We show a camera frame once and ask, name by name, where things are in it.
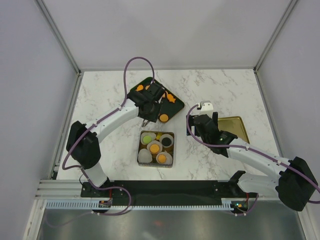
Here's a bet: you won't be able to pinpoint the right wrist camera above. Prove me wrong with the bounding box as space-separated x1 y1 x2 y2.
197 100 214 118

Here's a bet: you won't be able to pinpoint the purple cable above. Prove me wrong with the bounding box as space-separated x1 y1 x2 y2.
186 104 320 203
61 56 156 187

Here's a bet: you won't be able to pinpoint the dark green cookie tray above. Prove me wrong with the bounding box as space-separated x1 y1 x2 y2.
129 77 185 123

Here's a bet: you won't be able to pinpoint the white paper cup bottom-left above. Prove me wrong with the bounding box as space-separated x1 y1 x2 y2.
137 148 153 164

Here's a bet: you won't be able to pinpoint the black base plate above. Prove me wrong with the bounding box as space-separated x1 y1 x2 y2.
80 180 257 206

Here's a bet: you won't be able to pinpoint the white slotted cable duct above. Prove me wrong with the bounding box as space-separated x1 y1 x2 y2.
45 199 234 211

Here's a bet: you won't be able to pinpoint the white paper cup centre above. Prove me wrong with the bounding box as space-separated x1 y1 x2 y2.
147 140 163 155

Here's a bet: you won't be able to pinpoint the white paper cup bottom-right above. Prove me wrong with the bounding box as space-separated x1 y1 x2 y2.
156 151 173 165

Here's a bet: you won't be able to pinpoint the orange fish cookie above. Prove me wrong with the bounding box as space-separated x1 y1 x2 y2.
135 84 145 92
165 93 176 103

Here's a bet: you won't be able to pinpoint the orange round biscuit front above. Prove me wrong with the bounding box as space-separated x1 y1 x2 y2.
159 114 169 123

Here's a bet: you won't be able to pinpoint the black chocolate sandwich cookie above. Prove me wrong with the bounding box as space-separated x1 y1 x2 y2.
161 137 172 148

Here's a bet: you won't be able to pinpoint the right aluminium frame post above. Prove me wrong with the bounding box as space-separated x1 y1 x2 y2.
253 0 300 74

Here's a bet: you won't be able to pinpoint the green macaron cookie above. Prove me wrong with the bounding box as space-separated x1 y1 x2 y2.
142 135 152 145

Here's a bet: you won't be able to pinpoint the square cookie tin box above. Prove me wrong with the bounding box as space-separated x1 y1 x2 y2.
136 130 175 168

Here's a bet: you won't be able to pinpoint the beige sandwich biscuit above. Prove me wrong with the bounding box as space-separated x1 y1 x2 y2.
149 144 160 154

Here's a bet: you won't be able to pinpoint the orange fish cookie right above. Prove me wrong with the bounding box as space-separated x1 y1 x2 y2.
165 93 176 103

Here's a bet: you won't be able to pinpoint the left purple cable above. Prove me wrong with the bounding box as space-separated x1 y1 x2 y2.
61 56 156 187

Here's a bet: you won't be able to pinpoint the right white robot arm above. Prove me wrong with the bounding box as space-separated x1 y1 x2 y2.
186 112 320 212

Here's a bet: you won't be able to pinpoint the gold tin lid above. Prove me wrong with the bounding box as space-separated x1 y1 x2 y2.
218 116 250 144

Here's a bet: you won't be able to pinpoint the left aluminium frame post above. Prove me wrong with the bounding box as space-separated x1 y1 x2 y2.
34 0 82 76

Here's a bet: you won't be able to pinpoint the silver metal tongs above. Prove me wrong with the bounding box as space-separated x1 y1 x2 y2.
141 119 150 128

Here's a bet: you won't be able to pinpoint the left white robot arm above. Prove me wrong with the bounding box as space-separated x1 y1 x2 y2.
62 82 166 197

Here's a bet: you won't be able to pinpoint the orange pumpkin cookie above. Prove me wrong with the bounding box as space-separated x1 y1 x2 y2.
157 154 167 164

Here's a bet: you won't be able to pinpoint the orange fish cookie left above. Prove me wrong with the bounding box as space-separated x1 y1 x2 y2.
135 84 145 92

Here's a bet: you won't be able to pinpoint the aluminium frame post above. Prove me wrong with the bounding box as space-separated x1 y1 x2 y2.
34 0 82 76
253 0 300 74

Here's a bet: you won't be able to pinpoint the white paper cup top-right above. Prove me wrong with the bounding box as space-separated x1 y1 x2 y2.
159 134 174 149

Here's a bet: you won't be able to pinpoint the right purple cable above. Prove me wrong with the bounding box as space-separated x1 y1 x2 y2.
186 104 320 203

